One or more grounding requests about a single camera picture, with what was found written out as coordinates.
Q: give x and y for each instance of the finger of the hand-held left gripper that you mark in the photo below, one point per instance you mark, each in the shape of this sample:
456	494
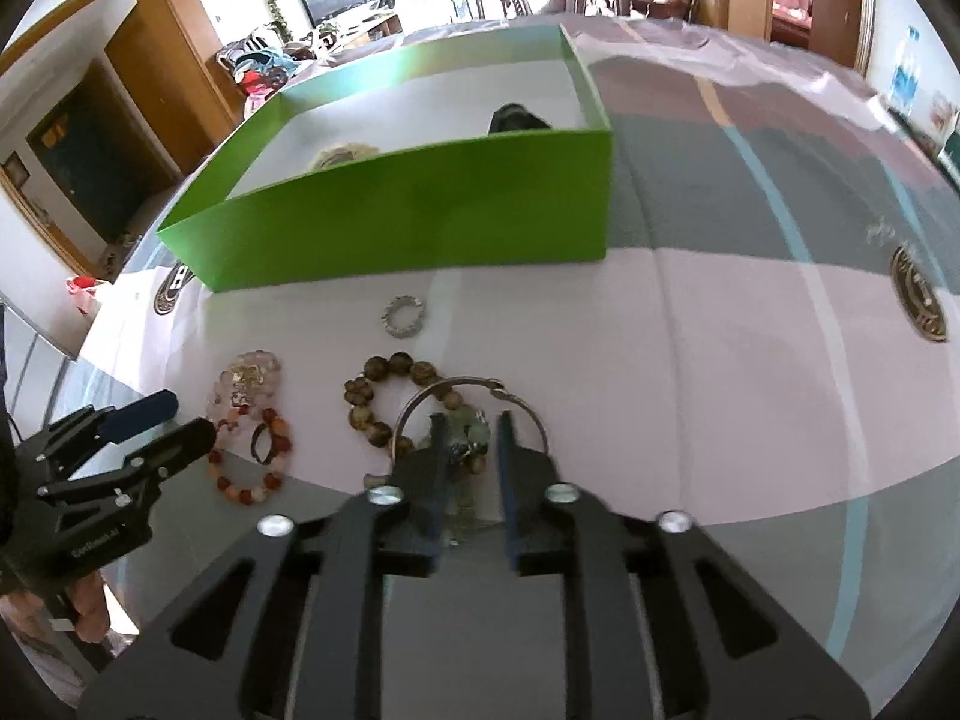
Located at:
142	412
176	446

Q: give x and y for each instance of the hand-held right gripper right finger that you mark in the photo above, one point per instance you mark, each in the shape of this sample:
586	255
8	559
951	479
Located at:
507	465

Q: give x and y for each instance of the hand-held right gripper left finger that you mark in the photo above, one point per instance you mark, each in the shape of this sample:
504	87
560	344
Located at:
440	457

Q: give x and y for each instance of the silver hoop bangle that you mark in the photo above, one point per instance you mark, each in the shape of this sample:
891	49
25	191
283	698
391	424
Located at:
457	381

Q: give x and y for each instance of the green cardboard box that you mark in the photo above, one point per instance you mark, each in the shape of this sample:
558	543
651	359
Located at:
420	202

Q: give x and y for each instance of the person's left hand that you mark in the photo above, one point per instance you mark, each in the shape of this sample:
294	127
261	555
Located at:
84	607

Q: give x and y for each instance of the red plastic bag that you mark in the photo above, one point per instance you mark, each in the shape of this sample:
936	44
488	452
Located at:
86	291

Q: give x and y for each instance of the plaid printed tablecloth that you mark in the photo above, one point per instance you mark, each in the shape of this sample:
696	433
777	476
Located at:
712	315

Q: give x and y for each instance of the wooden cabinet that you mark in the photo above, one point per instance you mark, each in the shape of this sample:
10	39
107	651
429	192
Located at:
150	67

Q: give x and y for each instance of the black hair accessory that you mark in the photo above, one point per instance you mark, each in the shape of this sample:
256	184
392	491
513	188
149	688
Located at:
517	118

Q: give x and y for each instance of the pile of clothes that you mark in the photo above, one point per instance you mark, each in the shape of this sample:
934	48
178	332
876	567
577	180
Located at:
259	67

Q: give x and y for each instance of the plastic water bottle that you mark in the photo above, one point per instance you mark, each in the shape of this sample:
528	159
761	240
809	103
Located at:
907	71

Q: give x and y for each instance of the wooden door frame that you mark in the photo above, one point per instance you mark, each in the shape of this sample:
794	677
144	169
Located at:
836	0

